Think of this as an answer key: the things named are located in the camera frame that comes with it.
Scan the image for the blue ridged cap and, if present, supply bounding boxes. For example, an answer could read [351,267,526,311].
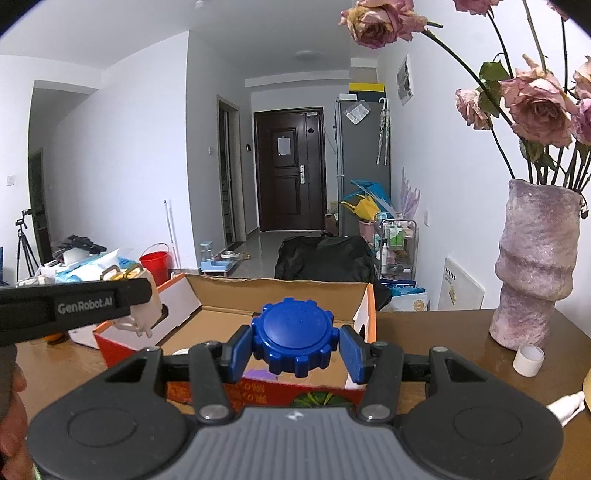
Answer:
[250,298,339,378]

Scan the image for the white spray bottle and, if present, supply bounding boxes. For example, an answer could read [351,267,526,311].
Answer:
[547,391,586,427]

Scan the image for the person's left hand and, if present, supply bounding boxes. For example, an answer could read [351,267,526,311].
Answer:
[0,365,34,480]

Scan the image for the orange fruit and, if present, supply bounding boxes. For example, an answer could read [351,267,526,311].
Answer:
[43,333,65,343]

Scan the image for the red cardboard box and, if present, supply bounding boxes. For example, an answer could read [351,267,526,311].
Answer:
[93,274,377,411]

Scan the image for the clear food container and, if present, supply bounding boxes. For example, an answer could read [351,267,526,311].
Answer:
[16,261,63,287]

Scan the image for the white purple tissue pack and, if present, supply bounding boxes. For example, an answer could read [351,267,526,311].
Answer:
[68,324,101,350]

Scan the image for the blue tissue pack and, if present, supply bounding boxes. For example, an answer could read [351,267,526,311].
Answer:
[54,249,135,283]

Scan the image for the black headset on container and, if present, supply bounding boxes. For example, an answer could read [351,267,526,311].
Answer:
[54,235,107,255]

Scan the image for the black bag on chair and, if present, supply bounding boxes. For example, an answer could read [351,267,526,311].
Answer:
[274,235,393,311]

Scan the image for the red bucket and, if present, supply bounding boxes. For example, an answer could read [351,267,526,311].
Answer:
[139,242,173,286]

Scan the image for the blue yellow bags pile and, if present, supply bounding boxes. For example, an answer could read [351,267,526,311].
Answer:
[341,180,396,222]

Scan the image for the white tape roll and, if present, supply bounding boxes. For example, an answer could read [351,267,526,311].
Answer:
[513,344,546,378]

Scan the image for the pink textured vase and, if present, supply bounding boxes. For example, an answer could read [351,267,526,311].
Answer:
[489,180,582,350]

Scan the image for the grey refrigerator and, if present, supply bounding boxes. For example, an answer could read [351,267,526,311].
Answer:
[335,99,391,236]

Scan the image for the dark entrance door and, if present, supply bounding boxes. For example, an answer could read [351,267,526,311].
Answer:
[253,108,327,231]

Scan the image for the yellow thermos jug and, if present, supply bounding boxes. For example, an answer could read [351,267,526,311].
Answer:
[582,369,591,412]

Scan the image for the yellow box on fridge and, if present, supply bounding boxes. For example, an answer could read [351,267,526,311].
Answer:
[349,82,386,93]

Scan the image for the dried pink roses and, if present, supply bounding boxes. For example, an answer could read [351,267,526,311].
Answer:
[339,1,590,193]

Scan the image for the camera tripod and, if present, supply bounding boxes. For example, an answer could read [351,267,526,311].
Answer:
[15,209,40,282]

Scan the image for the wire trolley with bottles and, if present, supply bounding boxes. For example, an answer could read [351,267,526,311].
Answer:
[374,214,419,281]

